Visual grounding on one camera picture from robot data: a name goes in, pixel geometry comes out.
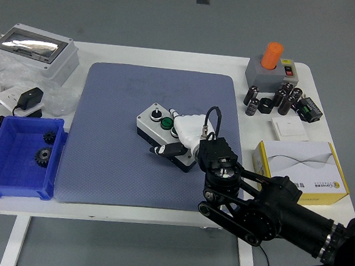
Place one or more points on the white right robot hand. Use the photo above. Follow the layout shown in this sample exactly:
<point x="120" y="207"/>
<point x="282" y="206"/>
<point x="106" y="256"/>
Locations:
<point x="188" y="129"/>

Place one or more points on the grey four-button control box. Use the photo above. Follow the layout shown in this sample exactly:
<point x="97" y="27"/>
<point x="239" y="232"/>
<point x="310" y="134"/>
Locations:
<point x="147" y="121"/>

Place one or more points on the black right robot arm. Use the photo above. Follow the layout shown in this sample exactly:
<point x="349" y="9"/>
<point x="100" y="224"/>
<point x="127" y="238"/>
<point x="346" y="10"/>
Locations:
<point x="271" y="208"/>

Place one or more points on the black cylindrical capacitor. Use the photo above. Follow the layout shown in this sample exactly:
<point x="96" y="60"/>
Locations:
<point x="251" y="95"/>
<point x="286" y="105"/>
<point x="278" y="98"/>
<point x="252" y="107"/>
<point x="296" y="94"/>
<point x="287" y="87"/>

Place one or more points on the grey-blue table mat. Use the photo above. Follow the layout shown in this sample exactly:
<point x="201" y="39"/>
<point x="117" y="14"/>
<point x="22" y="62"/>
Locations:
<point x="114" y="171"/>

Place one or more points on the grey block base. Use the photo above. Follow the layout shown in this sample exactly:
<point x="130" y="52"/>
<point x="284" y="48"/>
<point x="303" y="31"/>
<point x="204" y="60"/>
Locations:
<point x="261" y="78"/>

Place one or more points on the orange cylinder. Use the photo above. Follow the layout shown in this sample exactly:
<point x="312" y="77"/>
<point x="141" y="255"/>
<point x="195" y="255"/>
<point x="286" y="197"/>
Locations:
<point x="272" y="55"/>

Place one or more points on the yellow white cardboard box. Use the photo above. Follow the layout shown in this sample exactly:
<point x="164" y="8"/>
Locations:
<point x="297" y="160"/>

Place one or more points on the black module with green terminal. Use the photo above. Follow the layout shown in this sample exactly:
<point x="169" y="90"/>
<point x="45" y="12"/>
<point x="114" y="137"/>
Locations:
<point x="310" y="109"/>

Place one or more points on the dark floor plate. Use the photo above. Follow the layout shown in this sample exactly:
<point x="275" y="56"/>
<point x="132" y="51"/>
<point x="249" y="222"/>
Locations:
<point x="202" y="1"/>

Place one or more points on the small black gear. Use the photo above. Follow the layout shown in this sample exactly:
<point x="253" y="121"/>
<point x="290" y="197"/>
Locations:
<point x="49" y="138"/>

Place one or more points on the large black gear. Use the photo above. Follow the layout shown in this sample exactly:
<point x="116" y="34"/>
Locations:
<point x="43" y="156"/>

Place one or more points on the black power adapter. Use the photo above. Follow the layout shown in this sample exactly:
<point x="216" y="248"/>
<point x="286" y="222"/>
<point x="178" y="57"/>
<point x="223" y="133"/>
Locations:
<point x="30" y="97"/>

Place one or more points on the clear plastic bag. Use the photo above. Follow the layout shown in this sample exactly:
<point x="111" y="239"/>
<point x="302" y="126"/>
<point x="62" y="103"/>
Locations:
<point x="16" y="73"/>

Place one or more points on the blue plastic bin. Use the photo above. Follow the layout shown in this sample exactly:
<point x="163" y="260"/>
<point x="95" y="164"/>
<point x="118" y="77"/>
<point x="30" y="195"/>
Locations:
<point x="10" y="170"/>

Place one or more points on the white socket plate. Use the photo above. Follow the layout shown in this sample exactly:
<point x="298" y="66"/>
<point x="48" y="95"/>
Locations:
<point x="6" y="96"/>

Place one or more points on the white wall switch plate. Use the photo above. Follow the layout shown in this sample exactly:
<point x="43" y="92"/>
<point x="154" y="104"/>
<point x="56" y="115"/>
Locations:
<point x="289" y="128"/>

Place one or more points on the white red-black push switch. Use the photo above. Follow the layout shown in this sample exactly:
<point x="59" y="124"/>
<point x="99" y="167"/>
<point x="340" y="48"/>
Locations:
<point x="289" y="71"/>

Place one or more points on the grey enclosure with clear window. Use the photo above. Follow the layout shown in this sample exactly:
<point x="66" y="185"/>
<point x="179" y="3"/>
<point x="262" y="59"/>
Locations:
<point x="55" y="67"/>

